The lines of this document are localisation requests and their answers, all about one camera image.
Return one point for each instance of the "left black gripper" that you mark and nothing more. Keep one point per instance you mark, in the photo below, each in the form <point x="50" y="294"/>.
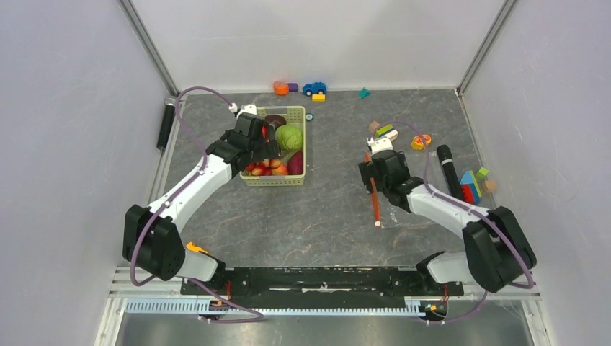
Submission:
<point x="269" y="150"/>

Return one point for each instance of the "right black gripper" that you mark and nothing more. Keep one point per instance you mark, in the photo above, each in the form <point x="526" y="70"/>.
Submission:
<point x="367" y="171"/>

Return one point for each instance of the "dark brown mangosteen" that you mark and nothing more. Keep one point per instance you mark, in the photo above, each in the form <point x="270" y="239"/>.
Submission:
<point x="276" y="120"/>

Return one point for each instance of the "clear zip top bag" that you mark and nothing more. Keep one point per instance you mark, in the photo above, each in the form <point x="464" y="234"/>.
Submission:
<point x="410" y="185"/>

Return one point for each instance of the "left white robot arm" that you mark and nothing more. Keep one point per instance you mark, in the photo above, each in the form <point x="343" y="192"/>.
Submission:
<point x="152" y="239"/>

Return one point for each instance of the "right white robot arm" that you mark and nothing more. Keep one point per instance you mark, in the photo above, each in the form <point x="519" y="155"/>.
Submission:
<point x="496" y="251"/>

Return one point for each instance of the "wooden cube near bag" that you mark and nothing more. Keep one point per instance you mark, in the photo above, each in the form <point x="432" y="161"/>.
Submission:
<point x="373" y="126"/>

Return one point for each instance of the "green cabbage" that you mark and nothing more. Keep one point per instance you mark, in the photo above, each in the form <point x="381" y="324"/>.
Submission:
<point x="290" y="138"/>

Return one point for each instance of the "green blue white brick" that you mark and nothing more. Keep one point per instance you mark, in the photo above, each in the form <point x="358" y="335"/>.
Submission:
<point x="386" y="131"/>

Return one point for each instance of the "yellow orange butterfly toy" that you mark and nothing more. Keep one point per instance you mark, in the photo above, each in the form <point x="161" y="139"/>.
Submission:
<point x="421" y="142"/>

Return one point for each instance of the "orange peach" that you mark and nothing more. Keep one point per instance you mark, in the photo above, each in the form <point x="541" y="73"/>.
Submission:
<point x="281" y="170"/>

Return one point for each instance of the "green plastic basket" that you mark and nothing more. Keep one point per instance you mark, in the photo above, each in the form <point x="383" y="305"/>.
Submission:
<point x="294" y="115"/>

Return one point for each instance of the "purple sweet potato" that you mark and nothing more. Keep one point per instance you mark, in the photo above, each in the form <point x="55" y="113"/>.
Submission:
<point x="296" y="163"/>

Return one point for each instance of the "black microphone right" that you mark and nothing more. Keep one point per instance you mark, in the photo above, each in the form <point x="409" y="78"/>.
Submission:
<point x="448" y="168"/>

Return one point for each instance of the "black microphone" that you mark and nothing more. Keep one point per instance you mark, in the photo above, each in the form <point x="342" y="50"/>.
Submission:
<point x="448" y="168"/>
<point x="167" y="121"/>

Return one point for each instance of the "yellow block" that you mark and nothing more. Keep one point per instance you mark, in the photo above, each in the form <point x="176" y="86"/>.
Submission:
<point x="318" y="97"/>

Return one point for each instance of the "blue toy car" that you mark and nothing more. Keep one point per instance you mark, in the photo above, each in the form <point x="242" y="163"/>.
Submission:
<point x="310" y="89"/>

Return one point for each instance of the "teal block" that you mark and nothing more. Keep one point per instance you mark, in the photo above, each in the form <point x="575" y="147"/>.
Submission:
<point x="364" y="93"/>

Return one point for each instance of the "multicolour block stack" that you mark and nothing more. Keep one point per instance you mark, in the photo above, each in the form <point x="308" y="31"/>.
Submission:
<point x="470" y="189"/>

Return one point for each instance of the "black microphone left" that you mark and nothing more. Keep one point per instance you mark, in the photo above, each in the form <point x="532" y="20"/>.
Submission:
<point x="167" y="121"/>

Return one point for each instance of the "small green cube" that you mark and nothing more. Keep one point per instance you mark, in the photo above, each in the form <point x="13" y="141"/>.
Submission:
<point x="482" y="173"/>

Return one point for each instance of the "wooden cube right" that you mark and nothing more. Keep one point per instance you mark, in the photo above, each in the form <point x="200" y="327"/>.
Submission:
<point x="489" y="186"/>

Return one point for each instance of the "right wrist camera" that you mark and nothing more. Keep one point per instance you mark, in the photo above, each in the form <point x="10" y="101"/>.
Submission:
<point x="377" y="145"/>

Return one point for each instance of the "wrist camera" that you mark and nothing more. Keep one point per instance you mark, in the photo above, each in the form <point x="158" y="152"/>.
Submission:
<point x="249" y="109"/>
<point x="377" y="145"/>

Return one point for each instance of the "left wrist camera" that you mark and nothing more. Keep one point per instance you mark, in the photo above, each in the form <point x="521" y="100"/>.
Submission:
<point x="249" y="109"/>

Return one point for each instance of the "orange ring toy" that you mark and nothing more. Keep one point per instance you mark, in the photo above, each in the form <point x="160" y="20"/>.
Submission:
<point x="280" y="88"/>

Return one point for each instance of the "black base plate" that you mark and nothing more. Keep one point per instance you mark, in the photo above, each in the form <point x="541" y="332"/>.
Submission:
<point x="327" y="287"/>

